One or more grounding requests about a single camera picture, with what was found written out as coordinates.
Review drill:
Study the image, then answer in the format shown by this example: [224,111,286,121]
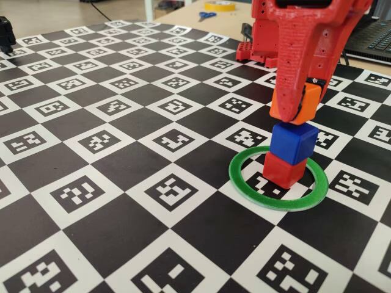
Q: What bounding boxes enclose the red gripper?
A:
[268,0,373,122]

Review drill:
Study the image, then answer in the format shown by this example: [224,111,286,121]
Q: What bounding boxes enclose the orange cube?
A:
[269,82,323,125]

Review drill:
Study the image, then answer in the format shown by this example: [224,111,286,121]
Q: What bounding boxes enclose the blue cube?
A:
[269,121,319,166]

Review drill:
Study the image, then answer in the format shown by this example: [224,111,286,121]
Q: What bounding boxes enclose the red cube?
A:
[262,151,307,189]

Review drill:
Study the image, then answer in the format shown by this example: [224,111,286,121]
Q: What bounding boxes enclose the black laptop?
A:
[343,0,391,59]

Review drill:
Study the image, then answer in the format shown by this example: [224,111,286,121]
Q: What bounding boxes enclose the yellow tape roll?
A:
[204,0,236,13]

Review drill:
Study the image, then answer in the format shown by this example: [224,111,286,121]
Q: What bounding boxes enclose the black white marker checkerboard mat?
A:
[0,18,391,293]

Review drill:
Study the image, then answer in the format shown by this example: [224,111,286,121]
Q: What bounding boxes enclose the black clamp device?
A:
[0,15,16,56]

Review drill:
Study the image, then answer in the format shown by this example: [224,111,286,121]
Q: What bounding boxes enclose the blue handled scissors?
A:
[197,11,217,23]

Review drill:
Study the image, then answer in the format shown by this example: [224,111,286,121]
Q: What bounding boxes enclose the green flat ring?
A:
[228,145,329,212]

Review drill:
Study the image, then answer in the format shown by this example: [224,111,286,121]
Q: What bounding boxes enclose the thin black floor cable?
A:
[88,0,108,16]

